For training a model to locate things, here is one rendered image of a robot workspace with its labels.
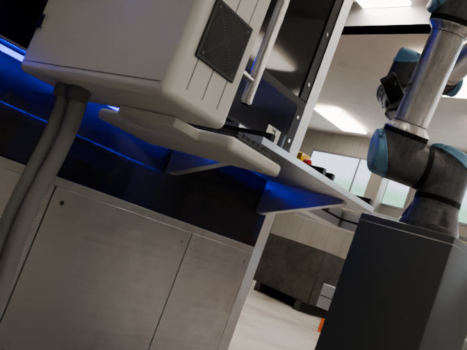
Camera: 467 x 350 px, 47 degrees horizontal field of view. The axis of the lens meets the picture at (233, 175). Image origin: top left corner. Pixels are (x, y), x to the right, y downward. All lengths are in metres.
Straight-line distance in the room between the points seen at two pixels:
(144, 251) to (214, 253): 0.33
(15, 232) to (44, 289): 0.40
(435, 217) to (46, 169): 0.91
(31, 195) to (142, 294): 0.70
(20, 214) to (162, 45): 0.47
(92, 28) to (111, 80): 0.16
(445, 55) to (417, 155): 0.25
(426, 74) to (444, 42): 0.09
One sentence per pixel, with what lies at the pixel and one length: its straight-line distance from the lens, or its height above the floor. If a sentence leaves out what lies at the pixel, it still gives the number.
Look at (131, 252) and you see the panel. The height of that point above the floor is 0.46.
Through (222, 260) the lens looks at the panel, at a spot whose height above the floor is 0.52.
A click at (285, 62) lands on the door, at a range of 2.08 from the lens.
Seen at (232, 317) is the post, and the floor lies 0.32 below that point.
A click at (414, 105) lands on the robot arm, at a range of 1.42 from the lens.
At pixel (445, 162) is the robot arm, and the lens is 1.45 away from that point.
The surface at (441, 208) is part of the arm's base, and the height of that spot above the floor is 0.86.
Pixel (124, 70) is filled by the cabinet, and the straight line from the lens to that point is 1.03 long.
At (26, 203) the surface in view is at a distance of 1.20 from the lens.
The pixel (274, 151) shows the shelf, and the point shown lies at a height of 0.86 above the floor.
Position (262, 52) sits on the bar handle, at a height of 0.99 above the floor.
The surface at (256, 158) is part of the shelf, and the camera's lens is 1.15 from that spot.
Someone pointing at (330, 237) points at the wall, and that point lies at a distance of 12.20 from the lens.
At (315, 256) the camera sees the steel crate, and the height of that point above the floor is 0.73.
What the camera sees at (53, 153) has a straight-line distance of 1.20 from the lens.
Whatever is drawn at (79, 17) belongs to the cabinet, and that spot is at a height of 0.94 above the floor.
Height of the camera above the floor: 0.62
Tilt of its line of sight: 6 degrees up
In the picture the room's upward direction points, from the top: 20 degrees clockwise
